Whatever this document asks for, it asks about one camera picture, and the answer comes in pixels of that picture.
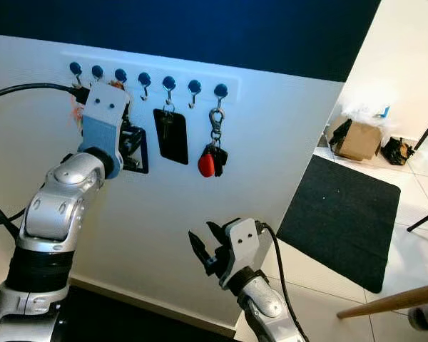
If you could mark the wooden pole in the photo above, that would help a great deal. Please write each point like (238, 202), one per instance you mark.
(389, 301)

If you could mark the white hook rail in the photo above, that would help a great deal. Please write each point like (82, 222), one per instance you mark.
(182, 78)

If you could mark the black tripod stand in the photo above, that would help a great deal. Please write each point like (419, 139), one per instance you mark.
(422, 221)

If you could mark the red fob key bunch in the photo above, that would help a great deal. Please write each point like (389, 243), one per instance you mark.
(206, 164)

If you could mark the black floor mat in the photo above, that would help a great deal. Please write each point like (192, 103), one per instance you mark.
(339, 221)

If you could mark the small blue item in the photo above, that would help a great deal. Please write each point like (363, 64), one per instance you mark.
(384, 112)

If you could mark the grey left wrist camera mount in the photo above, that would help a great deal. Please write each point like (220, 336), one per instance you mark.
(103, 107)

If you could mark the grey rounded object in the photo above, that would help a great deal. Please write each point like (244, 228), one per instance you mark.
(426, 319)

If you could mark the clear plastic bag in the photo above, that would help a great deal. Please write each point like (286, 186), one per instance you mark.
(360, 114)

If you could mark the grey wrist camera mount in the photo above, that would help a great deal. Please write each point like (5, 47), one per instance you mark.
(103, 107)
(244, 242)

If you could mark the small black bag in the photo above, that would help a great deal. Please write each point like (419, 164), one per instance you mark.
(398, 152)

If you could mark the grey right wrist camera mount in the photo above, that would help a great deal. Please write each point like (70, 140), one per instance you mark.
(244, 242)

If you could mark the dark rug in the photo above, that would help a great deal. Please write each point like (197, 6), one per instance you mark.
(143, 320)

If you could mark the brown cardboard box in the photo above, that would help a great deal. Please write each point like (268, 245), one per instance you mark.
(364, 142)

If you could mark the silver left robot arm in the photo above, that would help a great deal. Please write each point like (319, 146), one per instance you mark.
(57, 206)

